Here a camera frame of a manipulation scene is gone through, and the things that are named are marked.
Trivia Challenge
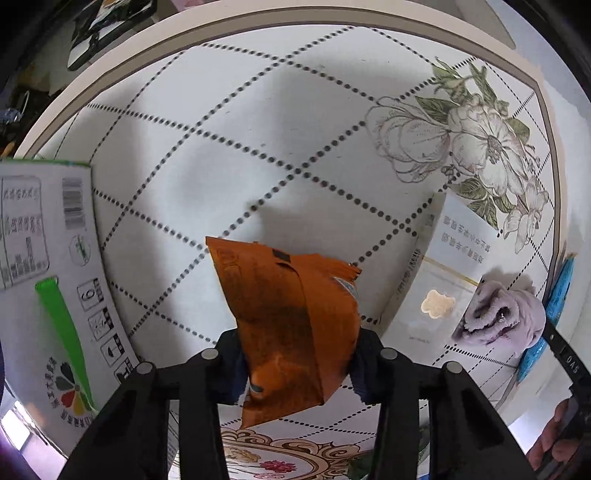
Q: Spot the white gift box gold print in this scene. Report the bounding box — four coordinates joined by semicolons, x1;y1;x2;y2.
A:
378;191;503;371

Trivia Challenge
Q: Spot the purple fluffy cloth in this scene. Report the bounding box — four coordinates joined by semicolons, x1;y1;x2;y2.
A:
451;272;547;361

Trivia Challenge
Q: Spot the person's right hand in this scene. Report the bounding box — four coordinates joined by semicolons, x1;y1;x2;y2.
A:
526;399;572;472

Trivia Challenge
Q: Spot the white cardboard box green handle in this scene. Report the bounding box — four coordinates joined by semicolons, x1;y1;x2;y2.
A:
0;158;182;480

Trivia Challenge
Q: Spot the orange snack packet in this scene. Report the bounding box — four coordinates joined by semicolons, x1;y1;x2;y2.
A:
205;236;363;429

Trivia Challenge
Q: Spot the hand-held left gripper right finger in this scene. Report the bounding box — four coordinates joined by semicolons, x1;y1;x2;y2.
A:
348;329;539;480

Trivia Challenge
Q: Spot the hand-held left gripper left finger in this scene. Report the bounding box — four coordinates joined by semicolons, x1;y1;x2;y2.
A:
58;329;253;480

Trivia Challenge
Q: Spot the blue plastic packet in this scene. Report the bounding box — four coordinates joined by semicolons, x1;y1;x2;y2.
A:
516;253;579;385

